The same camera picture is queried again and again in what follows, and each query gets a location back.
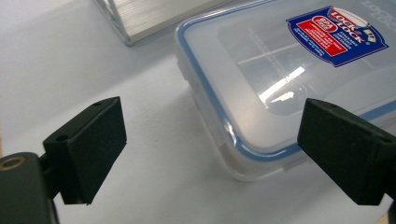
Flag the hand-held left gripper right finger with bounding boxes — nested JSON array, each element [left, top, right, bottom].
[[297, 97, 396, 206]]

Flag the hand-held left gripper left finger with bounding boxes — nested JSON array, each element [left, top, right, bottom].
[[38, 96, 128, 205]]

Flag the small clear plastic container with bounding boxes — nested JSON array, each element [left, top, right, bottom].
[[175, 0, 396, 182]]

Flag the white wire rack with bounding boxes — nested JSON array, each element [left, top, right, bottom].
[[92, 0, 233, 47]]

